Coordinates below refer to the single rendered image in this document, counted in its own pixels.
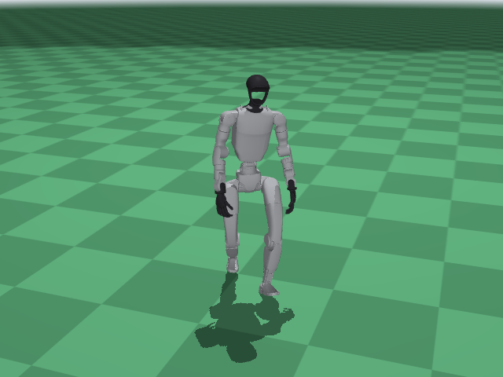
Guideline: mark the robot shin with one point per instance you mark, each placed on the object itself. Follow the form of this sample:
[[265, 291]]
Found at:
[[271, 259], [231, 252]]

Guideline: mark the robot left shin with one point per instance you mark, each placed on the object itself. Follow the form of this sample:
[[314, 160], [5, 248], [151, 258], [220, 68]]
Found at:
[[271, 259]]

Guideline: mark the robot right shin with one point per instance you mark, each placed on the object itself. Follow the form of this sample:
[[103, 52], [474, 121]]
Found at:
[[231, 252]]

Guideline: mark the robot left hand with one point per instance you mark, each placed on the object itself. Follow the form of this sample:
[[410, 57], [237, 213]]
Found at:
[[291, 187]]

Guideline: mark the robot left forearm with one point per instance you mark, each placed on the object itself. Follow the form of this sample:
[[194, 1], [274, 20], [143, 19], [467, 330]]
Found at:
[[288, 168]]

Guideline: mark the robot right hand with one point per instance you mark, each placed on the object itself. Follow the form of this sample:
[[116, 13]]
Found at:
[[221, 202]]

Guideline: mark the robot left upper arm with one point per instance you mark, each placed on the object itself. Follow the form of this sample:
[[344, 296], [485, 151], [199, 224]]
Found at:
[[281, 133]]

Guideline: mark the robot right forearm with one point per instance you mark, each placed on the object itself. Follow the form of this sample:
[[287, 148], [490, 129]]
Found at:
[[219, 168]]

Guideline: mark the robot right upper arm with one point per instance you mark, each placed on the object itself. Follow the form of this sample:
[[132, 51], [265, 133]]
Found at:
[[226, 120]]

